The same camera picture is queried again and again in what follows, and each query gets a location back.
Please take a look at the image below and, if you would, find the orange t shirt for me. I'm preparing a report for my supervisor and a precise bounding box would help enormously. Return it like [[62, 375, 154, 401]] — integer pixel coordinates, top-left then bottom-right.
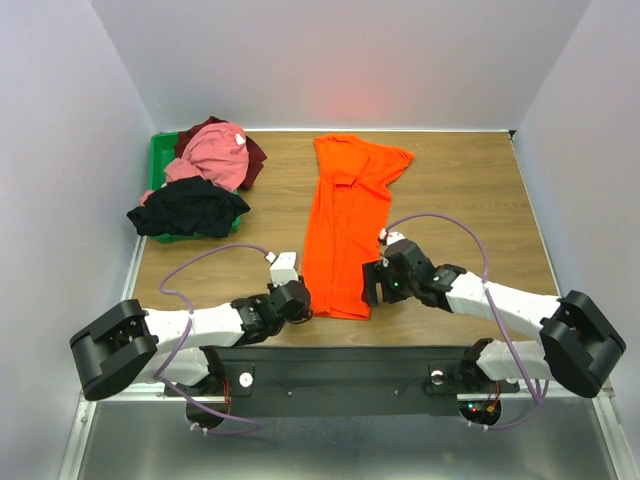
[[302, 134, 414, 321]]

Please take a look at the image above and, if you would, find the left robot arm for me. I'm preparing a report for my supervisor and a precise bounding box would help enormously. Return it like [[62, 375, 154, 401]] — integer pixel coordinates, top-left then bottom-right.
[[69, 279, 312, 401]]

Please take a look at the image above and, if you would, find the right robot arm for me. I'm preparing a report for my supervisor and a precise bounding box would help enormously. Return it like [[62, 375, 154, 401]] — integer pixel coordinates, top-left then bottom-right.
[[362, 238, 626, 398]]

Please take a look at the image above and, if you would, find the maroon t shirt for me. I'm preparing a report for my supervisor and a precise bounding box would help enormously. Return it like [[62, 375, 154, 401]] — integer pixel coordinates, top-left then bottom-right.
[[174, 116, 267, 191]]

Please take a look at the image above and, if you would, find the black t shirt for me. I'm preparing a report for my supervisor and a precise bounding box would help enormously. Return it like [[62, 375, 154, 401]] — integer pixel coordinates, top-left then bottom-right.
[[126, 177, 251, 238]]

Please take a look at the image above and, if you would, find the pink t shirt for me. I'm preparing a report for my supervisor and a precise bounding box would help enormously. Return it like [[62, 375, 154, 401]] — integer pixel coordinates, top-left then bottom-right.
[[140, 122, 249, 205]]

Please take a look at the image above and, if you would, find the green plastic bin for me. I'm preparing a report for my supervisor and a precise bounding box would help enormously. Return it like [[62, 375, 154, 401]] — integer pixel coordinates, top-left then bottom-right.
[[149, 130, 242, 246]]

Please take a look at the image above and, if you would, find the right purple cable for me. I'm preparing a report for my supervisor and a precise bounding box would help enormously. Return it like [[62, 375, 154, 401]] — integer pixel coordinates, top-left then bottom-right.
[[382, 213, 550, 434]]

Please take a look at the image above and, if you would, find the purple cable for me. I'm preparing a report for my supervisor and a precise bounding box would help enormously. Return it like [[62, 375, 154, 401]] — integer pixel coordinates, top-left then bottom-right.
[[152, 242, 274, 435], [382, 213, 550, 434]]

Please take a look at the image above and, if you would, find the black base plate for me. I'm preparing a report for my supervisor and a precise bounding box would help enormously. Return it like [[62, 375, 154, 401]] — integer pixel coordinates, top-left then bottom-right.
[[102, 344, 534, 419]]

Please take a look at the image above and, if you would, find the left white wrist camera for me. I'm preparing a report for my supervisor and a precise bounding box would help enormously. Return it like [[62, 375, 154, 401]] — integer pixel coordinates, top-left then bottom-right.
[[269, 252, 299, 287]]

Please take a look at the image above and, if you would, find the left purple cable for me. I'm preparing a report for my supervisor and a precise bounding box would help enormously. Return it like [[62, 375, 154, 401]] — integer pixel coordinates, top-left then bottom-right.
[[152, 242, 274, 435]]

